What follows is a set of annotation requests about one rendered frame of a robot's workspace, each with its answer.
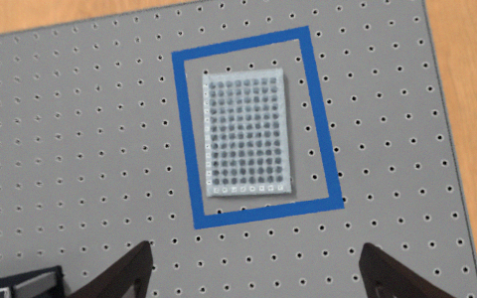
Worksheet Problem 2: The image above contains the white well plate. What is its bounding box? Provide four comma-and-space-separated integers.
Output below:
202, 68, 291, 197

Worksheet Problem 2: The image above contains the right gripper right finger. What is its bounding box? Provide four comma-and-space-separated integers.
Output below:
359, 242, 456, 298

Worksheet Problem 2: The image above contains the grey perforated base plate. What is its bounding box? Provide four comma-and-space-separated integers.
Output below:
0, 0, 477, 298

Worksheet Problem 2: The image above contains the blue tape rectangle outline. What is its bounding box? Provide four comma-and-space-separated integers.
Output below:
171, 25, 344, 229

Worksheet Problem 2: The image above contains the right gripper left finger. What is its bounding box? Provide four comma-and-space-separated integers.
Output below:
66, 240, 153, 298

